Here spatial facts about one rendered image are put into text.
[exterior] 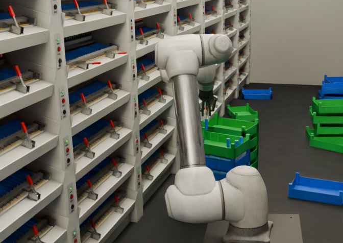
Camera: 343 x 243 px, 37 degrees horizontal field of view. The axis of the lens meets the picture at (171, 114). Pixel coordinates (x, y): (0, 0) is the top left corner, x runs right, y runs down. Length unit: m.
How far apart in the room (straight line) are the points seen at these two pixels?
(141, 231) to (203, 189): 0.80
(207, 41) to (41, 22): 0.67
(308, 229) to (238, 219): 0.79
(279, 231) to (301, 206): 0.85
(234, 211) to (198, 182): 0.17
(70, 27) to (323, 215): 1.68
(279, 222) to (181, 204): 0.46
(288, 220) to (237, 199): 0.34
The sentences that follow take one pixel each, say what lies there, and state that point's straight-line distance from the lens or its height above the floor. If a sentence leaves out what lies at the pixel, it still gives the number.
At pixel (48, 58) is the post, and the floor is 0.99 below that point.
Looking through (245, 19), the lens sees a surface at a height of 0.74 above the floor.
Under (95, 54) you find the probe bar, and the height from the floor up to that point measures 0.93.
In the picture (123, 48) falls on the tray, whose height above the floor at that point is 0.92.
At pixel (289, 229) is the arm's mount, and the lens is 2.18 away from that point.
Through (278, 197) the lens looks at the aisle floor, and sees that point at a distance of 3.08.
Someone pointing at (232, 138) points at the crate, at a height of 0.36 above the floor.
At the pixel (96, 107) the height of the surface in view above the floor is 0.71.
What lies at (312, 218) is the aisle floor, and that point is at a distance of 2.87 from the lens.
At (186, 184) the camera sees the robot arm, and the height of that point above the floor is 0.49.
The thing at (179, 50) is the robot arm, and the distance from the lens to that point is 2.09.
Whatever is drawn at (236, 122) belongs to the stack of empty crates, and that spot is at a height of 0.36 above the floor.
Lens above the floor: 1.27
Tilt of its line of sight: 15 degrees down
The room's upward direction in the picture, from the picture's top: 2 degrees counter-clockwise
